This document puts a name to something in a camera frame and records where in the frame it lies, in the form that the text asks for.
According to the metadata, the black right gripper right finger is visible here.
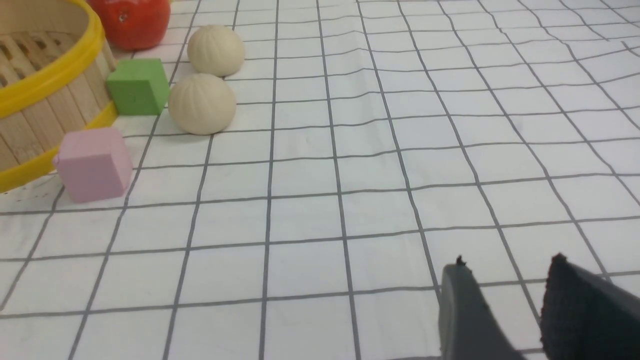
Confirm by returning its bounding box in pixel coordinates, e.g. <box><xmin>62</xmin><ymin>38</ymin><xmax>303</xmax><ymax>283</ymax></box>
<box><xmin>540</xmin><ymin>253</ymin><xmax>640</xmax><ymax>360</ymax></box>

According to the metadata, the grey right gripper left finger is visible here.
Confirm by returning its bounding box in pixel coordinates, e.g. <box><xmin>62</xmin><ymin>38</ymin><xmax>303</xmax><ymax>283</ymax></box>
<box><xmin>438</xmin><ymin>255</ymin><xmax>524</xmax><ymax>360</ymax></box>

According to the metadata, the white bun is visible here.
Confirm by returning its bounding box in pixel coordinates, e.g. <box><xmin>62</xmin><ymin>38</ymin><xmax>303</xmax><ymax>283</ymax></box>
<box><xmin>167</xmin><ymin>73</ymin><xmax>237</xmax><ymax>136</ymax></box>
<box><xmin>187</xmin><ymin>24</ymin><xmax>246</xmax><ymax>78</ymax></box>

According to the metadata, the bamboo steamer tray yellow rim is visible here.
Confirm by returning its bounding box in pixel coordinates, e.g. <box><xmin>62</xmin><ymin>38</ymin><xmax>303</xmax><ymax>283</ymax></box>
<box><xmin>0</xmin><ymin>0</ymin><xmax>118</xmax><ymax>192</ymax></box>

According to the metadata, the white grid tablecloth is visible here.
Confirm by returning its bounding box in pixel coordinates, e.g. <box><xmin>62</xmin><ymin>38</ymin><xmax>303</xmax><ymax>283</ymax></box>
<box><xmin>1</xmin><ymin>0</ymin><xmax>640</xmax><ymax>360</ymax></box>

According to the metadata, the pink cube block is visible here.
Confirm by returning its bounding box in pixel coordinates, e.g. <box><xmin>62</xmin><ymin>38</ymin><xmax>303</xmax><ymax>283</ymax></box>
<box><xmin>52</xmin><ymin>127</ymin><xmax>133</xmax><ymax>204</ymax></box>

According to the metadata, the green cube block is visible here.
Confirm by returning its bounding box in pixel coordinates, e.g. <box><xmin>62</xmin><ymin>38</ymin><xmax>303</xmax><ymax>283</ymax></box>
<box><xmin>106</xmin><ymin>58</ymin><xmax>170</xmax><ymax>116</ymax></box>

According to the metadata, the red tomato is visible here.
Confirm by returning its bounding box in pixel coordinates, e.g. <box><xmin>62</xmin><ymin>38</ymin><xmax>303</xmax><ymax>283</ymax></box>
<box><xmin>87</xmin><ymin>0</ymin><xmax>171</xmax><ymax>51</ymax></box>

